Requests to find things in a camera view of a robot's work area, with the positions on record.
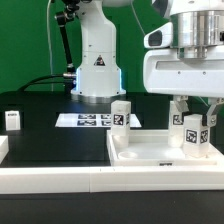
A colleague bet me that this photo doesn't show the white right fence rail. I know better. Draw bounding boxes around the white right fence rail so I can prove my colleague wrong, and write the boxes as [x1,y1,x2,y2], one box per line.
[208,144,224,166]

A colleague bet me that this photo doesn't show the white front fence rail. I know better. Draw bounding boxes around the white front fence rail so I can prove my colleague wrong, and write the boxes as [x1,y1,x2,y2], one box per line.
[0,166,224,194]

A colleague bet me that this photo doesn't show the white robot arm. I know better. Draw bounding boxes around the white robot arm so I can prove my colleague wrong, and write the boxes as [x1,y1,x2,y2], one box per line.
[62,0,224,127]

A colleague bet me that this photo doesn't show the white fiducial marker base sheet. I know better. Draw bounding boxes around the white fiducial marker base sheet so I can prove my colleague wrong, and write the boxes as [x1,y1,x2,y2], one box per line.
[55,113,141,128]

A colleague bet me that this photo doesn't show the white fence rail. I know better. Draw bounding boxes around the white fence rail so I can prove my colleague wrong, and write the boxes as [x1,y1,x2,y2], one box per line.
[208,144,224,166]
[0,166,224,194]
[0,136,9,164]

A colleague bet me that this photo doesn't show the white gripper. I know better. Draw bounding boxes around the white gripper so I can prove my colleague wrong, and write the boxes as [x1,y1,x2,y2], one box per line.
[143,46,224,127]

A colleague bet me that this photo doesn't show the black cable bundle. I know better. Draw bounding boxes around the black cable bundle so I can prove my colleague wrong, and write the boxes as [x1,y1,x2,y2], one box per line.
[17,74,68,93]

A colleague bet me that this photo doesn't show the white vertical cable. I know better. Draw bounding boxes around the white vertical cable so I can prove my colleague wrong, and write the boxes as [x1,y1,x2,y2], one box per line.
[46,0,55,92]

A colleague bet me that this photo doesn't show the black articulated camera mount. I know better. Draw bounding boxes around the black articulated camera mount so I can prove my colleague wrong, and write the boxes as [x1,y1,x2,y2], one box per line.
[55,0,80,93]

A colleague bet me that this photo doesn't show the white left fence rail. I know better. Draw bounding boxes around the white left fence rail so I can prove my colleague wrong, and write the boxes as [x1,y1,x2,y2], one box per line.
[0,136,9,164]

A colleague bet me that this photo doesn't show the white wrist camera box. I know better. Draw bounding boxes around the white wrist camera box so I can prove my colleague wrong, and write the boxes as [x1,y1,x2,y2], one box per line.
[144,22,173,49]

